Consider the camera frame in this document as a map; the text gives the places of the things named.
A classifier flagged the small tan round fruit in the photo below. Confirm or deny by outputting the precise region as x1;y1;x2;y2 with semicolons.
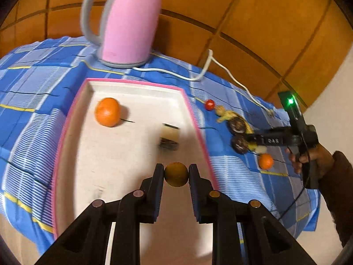
165;162;189;187

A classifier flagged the white tray with pink rim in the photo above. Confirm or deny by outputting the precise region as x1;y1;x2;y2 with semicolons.
52;78;220;265

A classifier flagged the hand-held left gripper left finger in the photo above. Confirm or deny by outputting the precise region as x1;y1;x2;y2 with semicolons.
34;163;165;265

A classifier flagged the white kettle power cord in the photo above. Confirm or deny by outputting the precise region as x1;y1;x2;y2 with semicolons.
132;49;275;116

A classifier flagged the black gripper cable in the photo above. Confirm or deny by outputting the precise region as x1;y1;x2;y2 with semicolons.
277;131;313;223

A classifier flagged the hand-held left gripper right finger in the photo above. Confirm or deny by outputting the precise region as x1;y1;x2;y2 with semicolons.
188;163;317;265

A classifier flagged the person's right hand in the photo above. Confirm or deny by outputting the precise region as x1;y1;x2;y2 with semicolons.
285;144;335;175

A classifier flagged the spotted yellow banana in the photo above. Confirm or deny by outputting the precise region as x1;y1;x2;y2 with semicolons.
216;111;258;151

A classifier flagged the blue plaid tablecloth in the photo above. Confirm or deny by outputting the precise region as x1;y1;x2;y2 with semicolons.
0;36;320;257

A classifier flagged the pink electric kettle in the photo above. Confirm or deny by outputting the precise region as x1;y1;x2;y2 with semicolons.
80;0;167;69

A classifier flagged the dark brown round fruit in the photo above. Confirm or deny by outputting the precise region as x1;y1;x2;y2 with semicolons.
228;117;247;133
231;135;250;154

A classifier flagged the orange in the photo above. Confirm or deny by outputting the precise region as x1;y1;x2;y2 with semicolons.
94;97;121;127
259;154;274;170

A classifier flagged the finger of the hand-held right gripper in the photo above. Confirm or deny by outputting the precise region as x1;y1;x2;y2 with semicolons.
242;133;264;147

